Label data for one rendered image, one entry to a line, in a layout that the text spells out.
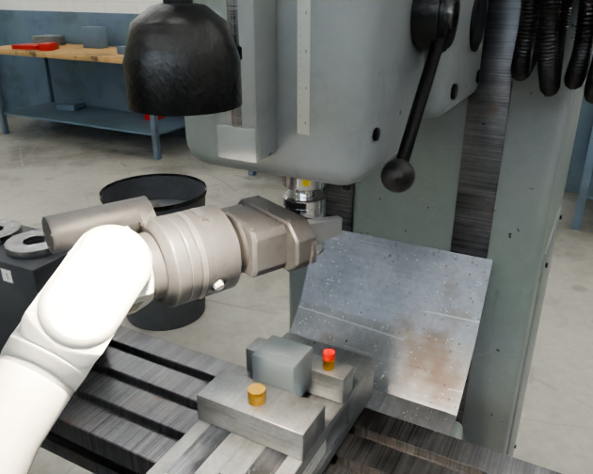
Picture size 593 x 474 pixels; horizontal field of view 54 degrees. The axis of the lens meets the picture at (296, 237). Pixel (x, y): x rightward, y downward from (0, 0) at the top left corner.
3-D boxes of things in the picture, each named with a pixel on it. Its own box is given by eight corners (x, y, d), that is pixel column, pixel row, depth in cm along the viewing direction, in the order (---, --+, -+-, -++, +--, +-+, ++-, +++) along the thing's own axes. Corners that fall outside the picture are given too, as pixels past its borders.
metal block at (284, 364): (293, 407, 73) (293, 368, 70) (252, 392, 75) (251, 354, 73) (312, 384, 77) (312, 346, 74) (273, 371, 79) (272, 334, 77)
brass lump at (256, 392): (260, 408, 69) (259, 396, 68) (244, 402, 70) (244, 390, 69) (269, 398, 71) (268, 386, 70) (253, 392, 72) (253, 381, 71)
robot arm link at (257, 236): (318, 206, 57) (212, 234, 50) (316, 292, 61) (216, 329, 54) (248, 175, 66) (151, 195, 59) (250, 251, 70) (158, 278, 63)
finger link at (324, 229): (337, 236, 66) (293, 249, 62) (338, 210, 64) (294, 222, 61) (346, 241, 65) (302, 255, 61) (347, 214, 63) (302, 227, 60)
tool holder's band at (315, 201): (328, 209, 62) (328, 200, 62) (283, 211, 62) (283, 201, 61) (322, 195, 66) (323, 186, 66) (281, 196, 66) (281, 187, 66)
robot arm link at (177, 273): (216, 284, 52) (90, 323, 46) (180, 314, 61) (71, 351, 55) (171, 173, 54) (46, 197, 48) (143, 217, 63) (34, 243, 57)
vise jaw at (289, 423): (302, 462, 67) (303, 434, 65) (198, 419, 73) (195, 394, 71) (325, 430, 71) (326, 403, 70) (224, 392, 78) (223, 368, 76)
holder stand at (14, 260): (54, 374, 93) (30, 262, 85) (-39, 340, 102) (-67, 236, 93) (106, 337, 103) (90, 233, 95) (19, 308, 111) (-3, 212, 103)
